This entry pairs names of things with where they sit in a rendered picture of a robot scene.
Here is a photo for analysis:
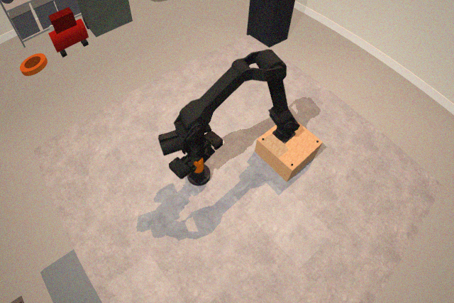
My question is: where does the orange knob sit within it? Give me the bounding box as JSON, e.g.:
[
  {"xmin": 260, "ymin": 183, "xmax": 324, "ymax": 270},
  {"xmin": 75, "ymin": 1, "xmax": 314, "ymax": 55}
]
[{"xmin": 194, "ymin": 158, "xmax": 204, "ymax": 173}]

